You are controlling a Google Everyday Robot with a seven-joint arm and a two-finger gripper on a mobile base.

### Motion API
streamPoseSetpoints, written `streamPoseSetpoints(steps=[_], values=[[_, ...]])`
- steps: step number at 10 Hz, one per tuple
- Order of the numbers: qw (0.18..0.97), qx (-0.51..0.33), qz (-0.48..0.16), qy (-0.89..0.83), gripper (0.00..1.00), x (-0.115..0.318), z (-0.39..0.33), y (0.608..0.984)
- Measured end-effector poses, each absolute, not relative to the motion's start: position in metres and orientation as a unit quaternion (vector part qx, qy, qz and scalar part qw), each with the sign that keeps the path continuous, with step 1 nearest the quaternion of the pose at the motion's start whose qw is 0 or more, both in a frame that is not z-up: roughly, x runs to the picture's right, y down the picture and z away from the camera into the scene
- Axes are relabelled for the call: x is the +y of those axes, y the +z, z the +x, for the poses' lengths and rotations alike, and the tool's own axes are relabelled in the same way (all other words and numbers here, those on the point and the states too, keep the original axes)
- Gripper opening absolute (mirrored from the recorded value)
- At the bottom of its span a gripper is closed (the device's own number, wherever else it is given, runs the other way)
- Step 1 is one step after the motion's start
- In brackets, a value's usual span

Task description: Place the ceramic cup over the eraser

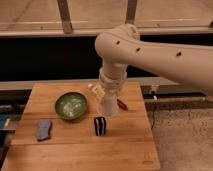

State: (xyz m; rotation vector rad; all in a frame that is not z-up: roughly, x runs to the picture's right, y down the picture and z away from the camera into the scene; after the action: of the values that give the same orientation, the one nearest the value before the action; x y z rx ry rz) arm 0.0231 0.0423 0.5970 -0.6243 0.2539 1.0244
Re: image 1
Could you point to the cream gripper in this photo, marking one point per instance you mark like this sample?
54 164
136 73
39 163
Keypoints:
99 92

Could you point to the left metal frame post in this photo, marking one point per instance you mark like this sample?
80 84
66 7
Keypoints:
65 16

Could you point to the metal frame post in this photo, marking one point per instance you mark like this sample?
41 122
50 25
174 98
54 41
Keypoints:
65 16
130 14

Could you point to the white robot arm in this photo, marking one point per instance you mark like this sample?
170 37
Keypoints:
121 46

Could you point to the right metal frame post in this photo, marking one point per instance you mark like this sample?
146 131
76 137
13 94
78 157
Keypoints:
130 14

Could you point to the blue grey sponge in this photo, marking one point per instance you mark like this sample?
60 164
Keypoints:
43 130

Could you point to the black white striped eraser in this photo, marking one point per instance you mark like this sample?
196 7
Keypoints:
100 126

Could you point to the green ceramic bowl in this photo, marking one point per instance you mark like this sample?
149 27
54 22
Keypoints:
71 105

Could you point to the white tube red cap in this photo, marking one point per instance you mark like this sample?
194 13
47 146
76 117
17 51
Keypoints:
120 103

